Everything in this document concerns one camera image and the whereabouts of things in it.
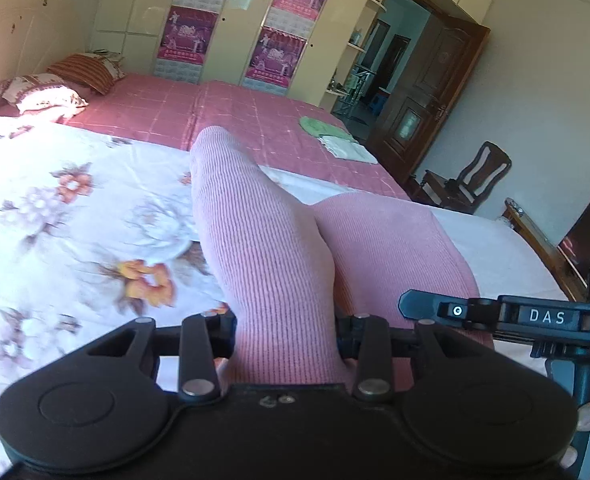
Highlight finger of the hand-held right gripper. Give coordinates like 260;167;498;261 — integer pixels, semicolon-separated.
399;289;478;332

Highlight floral pillow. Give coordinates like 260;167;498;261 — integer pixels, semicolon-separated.
0;72;90;116

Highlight brown wooden door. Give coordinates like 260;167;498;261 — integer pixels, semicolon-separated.
365;12;490;188

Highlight orange striped pillow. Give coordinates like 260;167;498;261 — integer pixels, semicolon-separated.
47;50;126;96

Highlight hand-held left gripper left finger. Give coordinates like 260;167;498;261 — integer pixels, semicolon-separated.
86;310;238;405

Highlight pink checked bed sheet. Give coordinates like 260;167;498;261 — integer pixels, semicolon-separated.
0;71;413;203

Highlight pink knit garment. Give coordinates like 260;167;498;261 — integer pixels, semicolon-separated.
190;125;496;391

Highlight white folded cloth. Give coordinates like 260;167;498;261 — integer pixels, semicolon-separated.
319;135;378;165

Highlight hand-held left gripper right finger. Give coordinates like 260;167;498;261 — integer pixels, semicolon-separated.
335;312;476;403

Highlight dark wooden chair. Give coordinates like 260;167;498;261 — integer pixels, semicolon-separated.
415;141;513;215

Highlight cream wardrobe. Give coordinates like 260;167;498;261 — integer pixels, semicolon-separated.
87;0;500;113

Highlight metal rack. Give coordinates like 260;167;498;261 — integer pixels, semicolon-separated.
332;67;373;118

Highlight white floral blanket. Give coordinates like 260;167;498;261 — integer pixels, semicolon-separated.
0;112;570;480

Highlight cream wooden headboard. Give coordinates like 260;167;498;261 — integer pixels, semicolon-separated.
0;0;88;116

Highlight green folded cloth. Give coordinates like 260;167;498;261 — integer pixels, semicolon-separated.
299;116;356;143

